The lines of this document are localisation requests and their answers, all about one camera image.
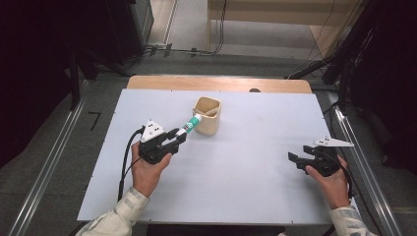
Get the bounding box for white board sheet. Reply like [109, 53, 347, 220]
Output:
[77, 88, 338, 226]

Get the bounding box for person's dark clothing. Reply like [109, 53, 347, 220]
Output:
[146, 224, 284, 236]

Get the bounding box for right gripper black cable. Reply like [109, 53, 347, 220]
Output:
[328, 153, 383, 236]

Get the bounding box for black hanging cables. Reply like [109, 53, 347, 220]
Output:
[209, 0, 228, 55]

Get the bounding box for black curtain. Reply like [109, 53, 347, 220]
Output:
[0, 0, 109, 168]

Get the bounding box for black floor cable with clips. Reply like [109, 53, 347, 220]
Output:
[146, 42, 214, 59]

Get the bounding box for black metal stand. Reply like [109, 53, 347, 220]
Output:
[67, 48, 129, 111]

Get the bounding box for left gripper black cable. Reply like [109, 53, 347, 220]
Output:
[117, 126, 146, 203]

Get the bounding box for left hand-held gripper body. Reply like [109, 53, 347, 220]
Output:
[138, 119, 180, 165]

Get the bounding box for wooden table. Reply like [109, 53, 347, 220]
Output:
[126, 75, 313, 94]

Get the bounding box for metal floor rail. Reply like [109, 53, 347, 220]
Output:
[8, 80, 91, 236]
[326, 91, 404, 236]

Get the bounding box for person's left hand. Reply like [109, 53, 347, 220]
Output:
[130, 141, 173, 199]

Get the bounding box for black cabinet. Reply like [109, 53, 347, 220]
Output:
[104, 0, 155, 65]

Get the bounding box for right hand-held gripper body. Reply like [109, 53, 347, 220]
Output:
[303, 136, 355, 178]

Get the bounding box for white green glue stick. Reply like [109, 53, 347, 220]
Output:
[175, 113, 204, 137]

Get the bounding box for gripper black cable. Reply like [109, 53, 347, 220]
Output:
[328, 153, 383, 236]
[117, 126, 146, 203]

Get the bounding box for cream ceramic cup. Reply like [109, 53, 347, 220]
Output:
[192, 95, 222, 137]

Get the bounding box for person's right hand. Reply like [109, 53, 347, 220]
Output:
[304, 155, 351, 210]

